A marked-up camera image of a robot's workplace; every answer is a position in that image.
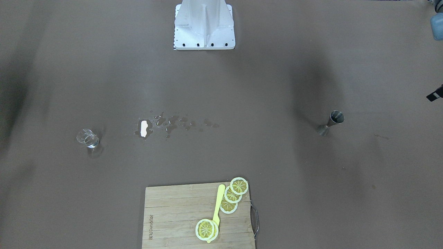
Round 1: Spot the steel jigger measuring cup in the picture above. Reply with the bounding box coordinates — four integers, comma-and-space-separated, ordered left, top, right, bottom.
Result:
316, 110, 344, 137

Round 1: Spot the clear glass cup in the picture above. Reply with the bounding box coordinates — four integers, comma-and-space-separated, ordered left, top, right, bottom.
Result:
76, 129, 100, 149

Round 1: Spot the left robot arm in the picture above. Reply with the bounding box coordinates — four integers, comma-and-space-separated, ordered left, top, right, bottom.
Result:
426, 0, 443, 101

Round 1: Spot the middle lemon slice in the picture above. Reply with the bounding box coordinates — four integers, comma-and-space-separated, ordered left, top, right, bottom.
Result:
224, 186, 242, 204

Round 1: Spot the lemon slice beside knife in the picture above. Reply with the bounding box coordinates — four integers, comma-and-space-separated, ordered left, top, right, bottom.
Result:
220, 198, 238, 214

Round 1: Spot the yellow plastic knife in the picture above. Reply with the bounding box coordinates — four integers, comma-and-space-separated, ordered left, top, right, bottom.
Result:
207, 184, 226, 243

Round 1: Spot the lemon slice on knife end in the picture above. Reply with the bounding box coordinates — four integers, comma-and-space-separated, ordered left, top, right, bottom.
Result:
195, 219, 219, 243

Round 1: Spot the bamboo cutting board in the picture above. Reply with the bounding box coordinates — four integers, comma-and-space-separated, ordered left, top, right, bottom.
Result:
141, 183, 257, 249

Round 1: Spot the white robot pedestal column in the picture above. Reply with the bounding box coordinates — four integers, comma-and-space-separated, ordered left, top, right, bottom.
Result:
173, 0, 236, 50

